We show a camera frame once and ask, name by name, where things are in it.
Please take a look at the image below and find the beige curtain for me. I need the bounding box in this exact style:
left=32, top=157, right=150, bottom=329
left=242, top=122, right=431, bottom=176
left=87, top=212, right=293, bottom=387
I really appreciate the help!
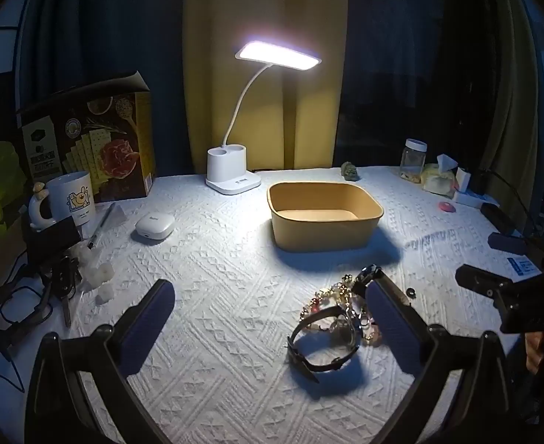
left=478, top=0, right=544, bottom=228

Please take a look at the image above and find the black cable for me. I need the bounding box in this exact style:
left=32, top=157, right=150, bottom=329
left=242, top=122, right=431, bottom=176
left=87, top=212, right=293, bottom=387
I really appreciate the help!
left=0, top=261, right=54, bottom=394
left=485, top=169, right=544, bottom=241

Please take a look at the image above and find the gold charm bracelet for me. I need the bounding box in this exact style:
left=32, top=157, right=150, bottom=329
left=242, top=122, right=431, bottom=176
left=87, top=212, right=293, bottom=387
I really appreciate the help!
left=313, top=275, right=366, bottom=307

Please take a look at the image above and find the brown strap wristwatch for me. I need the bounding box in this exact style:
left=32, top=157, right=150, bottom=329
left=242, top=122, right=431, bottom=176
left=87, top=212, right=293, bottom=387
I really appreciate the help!
left=287, top=304, right=362, bottom=384

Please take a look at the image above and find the dark cracker box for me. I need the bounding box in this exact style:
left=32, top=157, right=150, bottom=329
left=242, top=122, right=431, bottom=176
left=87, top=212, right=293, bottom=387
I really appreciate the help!
left=17, top=71, right=156, bottom=203

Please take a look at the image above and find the black power adapter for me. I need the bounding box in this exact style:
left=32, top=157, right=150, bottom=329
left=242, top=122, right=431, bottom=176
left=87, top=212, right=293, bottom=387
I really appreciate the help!
left=481, top=203, right=517, bottom=236

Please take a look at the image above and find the clear jar with white lid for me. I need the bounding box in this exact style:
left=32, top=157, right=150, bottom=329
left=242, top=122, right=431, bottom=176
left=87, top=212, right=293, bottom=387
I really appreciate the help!
left=399, top=139, right=427, bottom=181

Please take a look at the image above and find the person's right hand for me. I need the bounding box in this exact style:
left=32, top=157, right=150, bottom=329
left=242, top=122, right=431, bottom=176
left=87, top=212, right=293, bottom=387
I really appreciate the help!
left=525, top=332, right=544, bottom=376

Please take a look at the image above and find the yellow curtain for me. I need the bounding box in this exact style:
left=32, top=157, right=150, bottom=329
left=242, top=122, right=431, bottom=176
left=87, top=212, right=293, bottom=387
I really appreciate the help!
left=182, top=0, right=349, bottom=173

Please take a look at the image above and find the small black box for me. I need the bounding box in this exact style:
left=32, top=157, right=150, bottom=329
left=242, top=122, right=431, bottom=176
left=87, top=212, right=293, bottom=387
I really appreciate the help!
left=24, top=221, right=83, bottom=264

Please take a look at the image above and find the white desk lamp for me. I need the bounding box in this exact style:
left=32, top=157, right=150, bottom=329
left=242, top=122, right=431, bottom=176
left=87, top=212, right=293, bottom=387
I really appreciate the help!
left=206, top=39, right=323, bottom=195

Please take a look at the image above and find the white power strip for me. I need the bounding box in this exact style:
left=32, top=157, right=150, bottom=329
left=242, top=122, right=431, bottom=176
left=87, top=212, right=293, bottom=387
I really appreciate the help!
left=452, top=189, right=500, bottom=208

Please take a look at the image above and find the dark blue curtain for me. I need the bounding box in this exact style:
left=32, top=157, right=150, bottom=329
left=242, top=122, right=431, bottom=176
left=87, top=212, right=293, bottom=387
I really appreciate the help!
left=20, top=0, right=194, bottom=181
left=337, top=0, right=499, bottom=168

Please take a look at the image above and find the black watch strap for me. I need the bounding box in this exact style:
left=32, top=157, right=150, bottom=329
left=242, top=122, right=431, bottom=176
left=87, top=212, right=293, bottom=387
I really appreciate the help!
left=353, top=265, right=386, bottom=290

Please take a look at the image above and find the white textured tablecloth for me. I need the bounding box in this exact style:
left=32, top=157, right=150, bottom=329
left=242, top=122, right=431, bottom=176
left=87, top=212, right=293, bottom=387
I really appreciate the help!
left=22, top=164, right=534, bottom=444

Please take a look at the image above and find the clear ballpoint pen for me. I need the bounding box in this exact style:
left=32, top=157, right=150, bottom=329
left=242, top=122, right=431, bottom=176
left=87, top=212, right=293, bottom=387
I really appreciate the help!
left=87, top=202, right=115, bottom=249

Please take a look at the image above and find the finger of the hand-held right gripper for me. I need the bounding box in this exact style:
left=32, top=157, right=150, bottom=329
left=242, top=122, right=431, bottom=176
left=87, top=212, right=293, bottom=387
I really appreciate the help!
left=455, top=263, right=514, bottom=302
left=488, top=232, right=544, bottom=265

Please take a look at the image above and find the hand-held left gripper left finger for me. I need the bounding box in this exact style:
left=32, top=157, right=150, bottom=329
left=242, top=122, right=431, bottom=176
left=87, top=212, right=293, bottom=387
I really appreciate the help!
left=24, top=279, right=177, bottom=444

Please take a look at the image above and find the amber bead bracelet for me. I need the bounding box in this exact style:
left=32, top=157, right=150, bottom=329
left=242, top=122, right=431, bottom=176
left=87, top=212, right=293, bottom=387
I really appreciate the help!
left=299, top=300, right=385, bottom=349

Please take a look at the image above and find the tan paper container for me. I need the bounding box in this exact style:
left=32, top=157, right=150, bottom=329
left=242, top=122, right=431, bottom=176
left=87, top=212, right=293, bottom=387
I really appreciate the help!
left=266, top=182, right=385, bottom=253

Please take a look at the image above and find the white earbud case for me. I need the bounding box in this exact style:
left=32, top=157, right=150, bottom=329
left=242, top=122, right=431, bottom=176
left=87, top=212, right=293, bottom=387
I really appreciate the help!
left=134, top=213, right=175, bottom=243

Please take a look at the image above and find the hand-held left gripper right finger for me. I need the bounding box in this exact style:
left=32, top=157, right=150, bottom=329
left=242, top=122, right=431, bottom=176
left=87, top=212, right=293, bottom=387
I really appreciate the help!
left=365, top=276, right=523, bottom=444

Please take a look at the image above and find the yellow tissue pack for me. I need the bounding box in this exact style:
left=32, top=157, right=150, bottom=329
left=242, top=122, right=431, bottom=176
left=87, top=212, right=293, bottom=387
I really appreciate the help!
left=421, top=154, right=459, bottom=196

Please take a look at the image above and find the white cartoon mug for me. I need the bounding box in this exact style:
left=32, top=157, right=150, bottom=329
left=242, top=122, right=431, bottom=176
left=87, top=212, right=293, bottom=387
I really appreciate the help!
left=28, top=171, right=97, bottom=233

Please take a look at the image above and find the bunch of keys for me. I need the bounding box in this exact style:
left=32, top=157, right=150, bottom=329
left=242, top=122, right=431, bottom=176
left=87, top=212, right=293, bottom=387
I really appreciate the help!
left=50, top=254, right=84, bottom=329

